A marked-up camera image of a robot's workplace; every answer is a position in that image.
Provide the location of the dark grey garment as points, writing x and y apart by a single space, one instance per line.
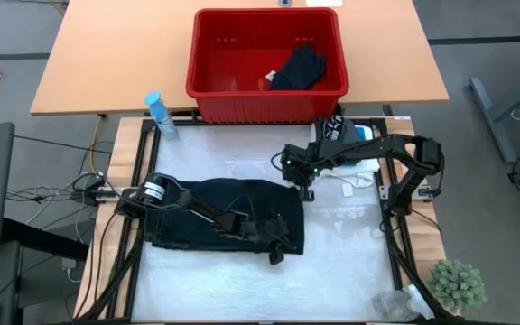
339 128

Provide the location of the red plastic laundry basket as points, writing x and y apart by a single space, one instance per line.
251 45

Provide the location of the black garment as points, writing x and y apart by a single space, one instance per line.
269 198

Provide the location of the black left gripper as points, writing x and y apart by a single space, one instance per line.
264 230

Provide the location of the tan wooden desk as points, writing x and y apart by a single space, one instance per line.
106 54

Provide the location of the blue garment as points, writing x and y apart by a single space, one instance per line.
364 133

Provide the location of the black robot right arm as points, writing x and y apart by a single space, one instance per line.
391 153

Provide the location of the grey desk grommet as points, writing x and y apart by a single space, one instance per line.
285 2

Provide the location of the white flat device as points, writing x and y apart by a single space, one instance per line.
323 2

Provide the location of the clear plastic spray bottle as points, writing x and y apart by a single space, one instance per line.
395 307

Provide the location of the green artificial plant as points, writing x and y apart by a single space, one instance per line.
456 286

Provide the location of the white lace garment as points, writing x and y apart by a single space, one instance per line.
359 178

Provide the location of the light wood side board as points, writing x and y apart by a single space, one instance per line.
124 140
427 234

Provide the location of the white power adapter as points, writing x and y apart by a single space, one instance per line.
68 264

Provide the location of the grey metal table leg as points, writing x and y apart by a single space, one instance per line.
490 117

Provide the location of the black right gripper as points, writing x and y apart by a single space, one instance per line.
298 164

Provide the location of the dark navy garment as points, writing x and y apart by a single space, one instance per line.
303 70

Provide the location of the light blue air freshener bottle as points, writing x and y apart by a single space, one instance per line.
158 113

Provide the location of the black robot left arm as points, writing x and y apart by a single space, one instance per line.
183 203

